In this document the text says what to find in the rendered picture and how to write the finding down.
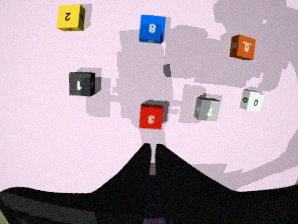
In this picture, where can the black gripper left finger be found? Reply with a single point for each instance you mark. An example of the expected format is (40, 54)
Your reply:
(121, 200)

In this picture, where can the yellow block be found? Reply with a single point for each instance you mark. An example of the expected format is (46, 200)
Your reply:
(71, 18)

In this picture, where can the blue block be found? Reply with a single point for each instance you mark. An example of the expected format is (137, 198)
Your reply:
(152, 29)

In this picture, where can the orange digit block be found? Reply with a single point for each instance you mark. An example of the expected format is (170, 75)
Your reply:
(242, 47)

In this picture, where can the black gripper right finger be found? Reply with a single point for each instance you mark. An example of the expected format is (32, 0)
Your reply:
(190, 197)

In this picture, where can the red block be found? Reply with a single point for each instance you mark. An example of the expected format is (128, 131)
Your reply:
(151, 116)

